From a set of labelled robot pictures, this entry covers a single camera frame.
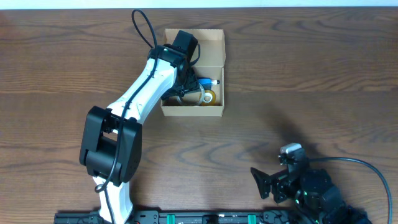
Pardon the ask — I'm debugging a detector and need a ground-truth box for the black white marker pen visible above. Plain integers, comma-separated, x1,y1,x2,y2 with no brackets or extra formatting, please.
211,80,220,85

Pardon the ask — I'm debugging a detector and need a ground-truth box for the blue plastic tape dispenser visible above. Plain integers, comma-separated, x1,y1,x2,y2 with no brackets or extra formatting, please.
198,78,212,90

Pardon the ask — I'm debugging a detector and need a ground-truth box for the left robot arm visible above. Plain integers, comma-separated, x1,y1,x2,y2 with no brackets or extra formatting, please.
79,44,200,223

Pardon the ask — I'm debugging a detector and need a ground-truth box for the small yellow tape roll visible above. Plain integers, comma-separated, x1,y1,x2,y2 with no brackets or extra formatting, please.
201,90,216,106

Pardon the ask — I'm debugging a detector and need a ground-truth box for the cardboard box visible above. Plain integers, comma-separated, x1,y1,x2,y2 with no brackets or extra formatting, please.
160,29,226,117

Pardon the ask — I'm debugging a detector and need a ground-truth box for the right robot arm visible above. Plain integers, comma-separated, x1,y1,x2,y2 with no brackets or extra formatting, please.
250,148,371,224

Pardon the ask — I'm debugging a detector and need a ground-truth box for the large clear tape roll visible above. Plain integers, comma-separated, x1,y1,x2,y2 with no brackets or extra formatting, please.
177,83,205,106

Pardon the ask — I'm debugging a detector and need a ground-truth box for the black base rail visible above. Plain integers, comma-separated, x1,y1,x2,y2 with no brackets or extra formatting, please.
53,209,314,224

